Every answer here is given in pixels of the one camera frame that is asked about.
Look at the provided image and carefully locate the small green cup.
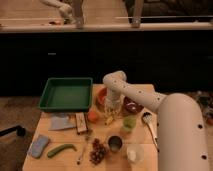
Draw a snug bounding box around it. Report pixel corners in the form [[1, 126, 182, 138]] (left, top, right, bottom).
[[122, 116, 136, 132]]

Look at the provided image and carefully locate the yellow banana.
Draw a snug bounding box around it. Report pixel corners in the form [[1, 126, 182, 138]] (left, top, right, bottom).
[[105, 115, 115, 125]]

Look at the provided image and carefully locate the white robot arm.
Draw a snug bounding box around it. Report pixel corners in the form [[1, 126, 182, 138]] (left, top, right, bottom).
[[103, 71, 210, 171]]

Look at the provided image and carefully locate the metal cup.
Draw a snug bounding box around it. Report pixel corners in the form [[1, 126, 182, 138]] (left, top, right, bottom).
[[108, 135, 123, 153]]

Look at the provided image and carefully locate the blue sponge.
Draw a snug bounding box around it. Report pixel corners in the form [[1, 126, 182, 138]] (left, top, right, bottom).
[[28, 135, 50, 159]]

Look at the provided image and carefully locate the grey blue cloth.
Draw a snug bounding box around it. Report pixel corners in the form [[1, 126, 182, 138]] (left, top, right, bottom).
[[49, 114, 76, 131]]

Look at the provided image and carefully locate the orange fruit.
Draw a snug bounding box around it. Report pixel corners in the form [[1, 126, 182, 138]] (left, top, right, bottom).
[[87, 110, 99, 123]]

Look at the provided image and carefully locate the orange bowl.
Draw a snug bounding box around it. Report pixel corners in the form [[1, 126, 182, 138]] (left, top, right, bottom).
[[96, 87, 107, 106]]

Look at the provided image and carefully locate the green cucumber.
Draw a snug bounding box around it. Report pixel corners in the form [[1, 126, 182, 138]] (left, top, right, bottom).
[[47, 144, 77, 158]]

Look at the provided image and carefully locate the bunch of purple grapes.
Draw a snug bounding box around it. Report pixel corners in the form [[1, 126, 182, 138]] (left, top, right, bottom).
[[90, 138, 107, 165]]

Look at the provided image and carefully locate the brown wooden block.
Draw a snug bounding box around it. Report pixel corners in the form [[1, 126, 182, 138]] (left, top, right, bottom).
[[75, 113, 88, 134]]

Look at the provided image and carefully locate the green plastic tray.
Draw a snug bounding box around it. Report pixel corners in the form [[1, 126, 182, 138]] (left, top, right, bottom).
[[39, 77, 93, 113]]

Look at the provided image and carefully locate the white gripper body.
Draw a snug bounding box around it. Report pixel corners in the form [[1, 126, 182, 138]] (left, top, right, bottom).
[[104, 97, 121, 117]]

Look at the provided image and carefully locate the dark red bowl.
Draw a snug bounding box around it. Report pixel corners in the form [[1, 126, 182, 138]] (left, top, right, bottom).
[[123, 97, 143, 114]]

